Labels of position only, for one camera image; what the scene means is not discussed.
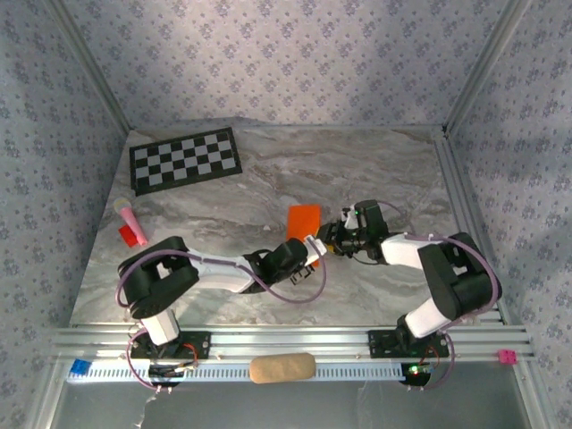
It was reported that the tan oblong pad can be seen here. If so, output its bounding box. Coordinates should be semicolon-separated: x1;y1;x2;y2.
248;352;317;385

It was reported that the black white checkerboard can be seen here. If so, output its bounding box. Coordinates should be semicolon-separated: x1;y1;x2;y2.
129;127;244;198

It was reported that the right electronics board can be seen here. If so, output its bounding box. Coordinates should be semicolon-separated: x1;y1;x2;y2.
400;361;435;386

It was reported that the electronics board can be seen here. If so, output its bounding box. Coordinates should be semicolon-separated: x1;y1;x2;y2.
400;361;435;386
147;362;200;380

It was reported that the left electronics board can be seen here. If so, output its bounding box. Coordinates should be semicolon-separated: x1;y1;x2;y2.
147;362;200;380

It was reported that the red block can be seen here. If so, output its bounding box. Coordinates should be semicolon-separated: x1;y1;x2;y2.
117;225;140;248

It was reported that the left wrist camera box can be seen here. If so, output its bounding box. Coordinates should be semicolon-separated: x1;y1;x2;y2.
305;236;330;257

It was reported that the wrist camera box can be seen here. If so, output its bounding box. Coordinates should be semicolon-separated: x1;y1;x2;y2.
340;205;362;231
305;236;330;257

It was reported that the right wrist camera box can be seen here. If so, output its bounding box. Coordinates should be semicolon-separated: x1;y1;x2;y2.
340;205;362;231

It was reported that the long aluminium base rail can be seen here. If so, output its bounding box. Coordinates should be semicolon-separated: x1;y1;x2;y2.
47;324;536;362

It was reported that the aluminium side rail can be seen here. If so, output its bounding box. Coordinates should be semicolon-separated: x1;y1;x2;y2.
430;128;511;325

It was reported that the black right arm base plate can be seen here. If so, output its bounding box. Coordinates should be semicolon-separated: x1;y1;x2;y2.
366;328;450;360

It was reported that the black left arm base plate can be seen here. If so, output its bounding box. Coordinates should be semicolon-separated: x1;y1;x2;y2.
128;329;213;361

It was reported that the white slotted cable duct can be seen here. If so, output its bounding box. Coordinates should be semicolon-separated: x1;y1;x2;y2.
65;359;406;383

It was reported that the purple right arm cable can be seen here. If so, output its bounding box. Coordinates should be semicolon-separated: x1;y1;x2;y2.
377;200;504;334

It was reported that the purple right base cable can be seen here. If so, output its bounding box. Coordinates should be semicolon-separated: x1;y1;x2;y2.
404;328;456;393

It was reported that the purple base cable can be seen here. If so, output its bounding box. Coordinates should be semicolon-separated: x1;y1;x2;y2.
126;329;178;395
404;328;456;393

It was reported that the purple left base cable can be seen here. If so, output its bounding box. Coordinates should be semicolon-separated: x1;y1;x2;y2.
126;329;178;395

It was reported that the aluminium frame post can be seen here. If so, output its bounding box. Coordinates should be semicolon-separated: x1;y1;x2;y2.
443;0;535;134
44;0;131;134

